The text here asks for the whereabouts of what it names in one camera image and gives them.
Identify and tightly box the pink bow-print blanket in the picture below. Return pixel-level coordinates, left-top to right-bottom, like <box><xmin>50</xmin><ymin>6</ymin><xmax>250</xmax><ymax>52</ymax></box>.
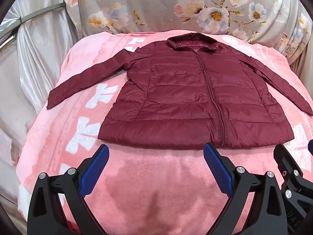
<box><xmin>15</xmin><ymin>29</ymin><xmax>313</xmax><ymax>235</ymax></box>

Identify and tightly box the grey floral bedsheet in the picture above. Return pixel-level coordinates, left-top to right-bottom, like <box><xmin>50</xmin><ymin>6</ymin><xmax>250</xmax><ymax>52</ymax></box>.
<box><xmin>64</xmin><ymin>0</ymin><xmax>313</xmax><ymax>66</ymax></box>

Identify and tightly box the beige pleated curtain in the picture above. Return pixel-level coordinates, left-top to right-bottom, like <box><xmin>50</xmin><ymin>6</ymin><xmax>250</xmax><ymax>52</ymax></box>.
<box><xmin>290</xmin><ymin>54</ymin><xmax>313</xmax><ymax>86</ymax></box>

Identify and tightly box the chrome metal rail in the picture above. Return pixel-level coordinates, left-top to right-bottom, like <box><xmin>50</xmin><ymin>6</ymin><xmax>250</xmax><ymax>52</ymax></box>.
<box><xmin>0</xmin><ymin>35</ymin><xmax>18</xmax><ymax>51</ymax></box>

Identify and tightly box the grey curtain tieback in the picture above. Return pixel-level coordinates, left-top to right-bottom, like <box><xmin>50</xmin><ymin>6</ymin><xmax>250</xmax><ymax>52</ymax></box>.
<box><xmin>19</xmin><ymin>2</ymin><xmax>67</xmax><ymax>24</ymax></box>

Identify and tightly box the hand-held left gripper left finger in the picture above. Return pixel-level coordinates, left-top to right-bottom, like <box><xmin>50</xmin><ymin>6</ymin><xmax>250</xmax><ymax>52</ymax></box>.
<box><xmin>28</xmin><ymin>144</ymin><xmax>109</xmax><ymax>235</ymax></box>

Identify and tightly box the white satin curtain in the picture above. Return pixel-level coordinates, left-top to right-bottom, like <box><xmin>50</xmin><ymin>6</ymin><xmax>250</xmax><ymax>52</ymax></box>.
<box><xmin>0</xmin><ymin>0</ymin><xmax>81</xmax><ymax>226</ymax></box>

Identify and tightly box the maroon puffer jacket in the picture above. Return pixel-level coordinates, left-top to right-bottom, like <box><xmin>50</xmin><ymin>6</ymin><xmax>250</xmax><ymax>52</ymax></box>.
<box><xmin>46</xmin><ymin>35</ymin><xmax>313</xmax><ymax>150</ymax></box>

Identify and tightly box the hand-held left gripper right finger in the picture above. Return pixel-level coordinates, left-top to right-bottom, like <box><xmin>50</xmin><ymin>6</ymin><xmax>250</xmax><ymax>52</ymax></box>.
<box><xmin>203</xmin><ymin>142</ymin><xmax>288</xmax><ymax>235</ymax></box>

